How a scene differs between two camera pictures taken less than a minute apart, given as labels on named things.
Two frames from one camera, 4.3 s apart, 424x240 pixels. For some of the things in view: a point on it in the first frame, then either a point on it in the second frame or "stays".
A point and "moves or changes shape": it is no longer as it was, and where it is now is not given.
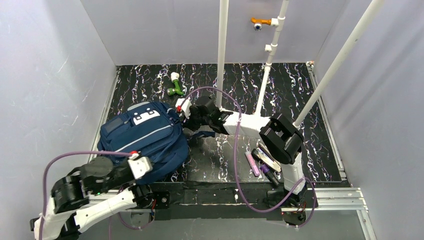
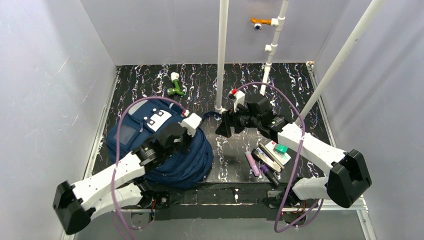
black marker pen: x=265 y=168 stays
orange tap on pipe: x=258 y=22 stays
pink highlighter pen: x=252 y=163 stays
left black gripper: x=123 y=172 to x=180 y=143
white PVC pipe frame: x=251 y=124 stays
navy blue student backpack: x=153 y=132 moves or changes shape
